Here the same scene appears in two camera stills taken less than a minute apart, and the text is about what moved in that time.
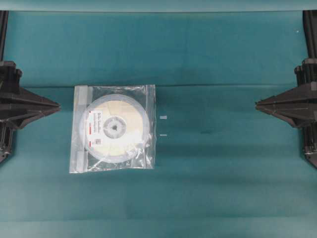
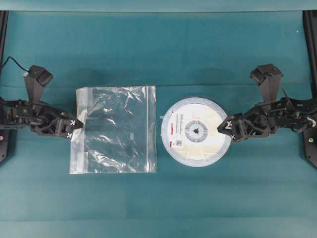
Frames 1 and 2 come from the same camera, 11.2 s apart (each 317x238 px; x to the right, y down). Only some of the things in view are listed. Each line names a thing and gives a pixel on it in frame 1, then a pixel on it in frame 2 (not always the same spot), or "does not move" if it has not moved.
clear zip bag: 113,128 does not move
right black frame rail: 309,18 does not move
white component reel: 115,128 → 189,133
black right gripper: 297,106 → 261,121
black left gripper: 18,105 → 48,121
